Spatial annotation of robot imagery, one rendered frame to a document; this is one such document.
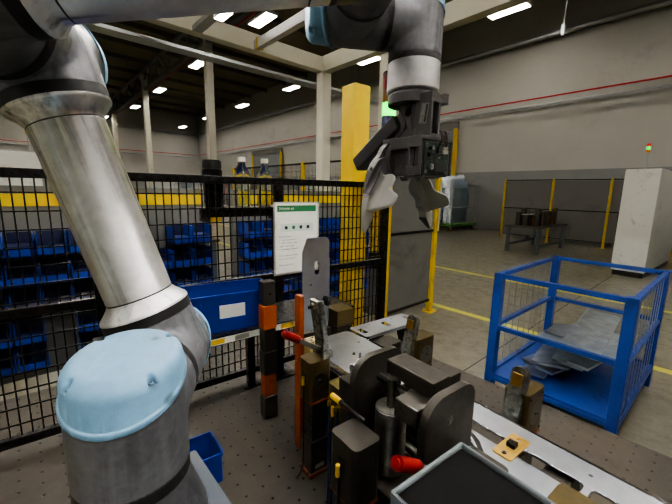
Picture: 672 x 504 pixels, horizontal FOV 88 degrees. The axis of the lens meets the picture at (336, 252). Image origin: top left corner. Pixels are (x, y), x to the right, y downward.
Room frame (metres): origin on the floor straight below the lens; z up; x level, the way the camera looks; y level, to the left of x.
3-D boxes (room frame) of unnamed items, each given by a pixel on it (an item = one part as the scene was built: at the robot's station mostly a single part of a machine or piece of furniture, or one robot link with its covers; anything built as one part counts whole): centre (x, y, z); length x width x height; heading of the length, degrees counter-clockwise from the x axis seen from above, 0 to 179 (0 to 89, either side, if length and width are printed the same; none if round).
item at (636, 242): (7.25, -6.46, 1.22); 2.40 x 0.54 x 2.45; 129
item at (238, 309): (1.19, 0.39, 1.10); 0.30 x 0.17 x 0.13; 121
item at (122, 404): (0.35, 0.22, 1.27); 0.13 x 0.12 x 0.14; 11
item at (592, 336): (2.52, -1.85, 0.48); 1.20 x 0.80 x 0.95; 131
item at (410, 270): (3.99, -0.87, 1.00); 1.04 x 0.14 x 2.00; 132
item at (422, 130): (0.54, -0.11, 1.58); 0.09 x 0.08 x 0.12; 37
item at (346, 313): (1.29, -0.02, 0.88); 0.08 x 0.08 x 0.36; 37
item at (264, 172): (1.51, 0.31, 1.53); 0.07 x 0.07 x 0.20
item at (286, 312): (1.22, 0.34, 1.02); 0.90 x 0.22 x 0.03; 127
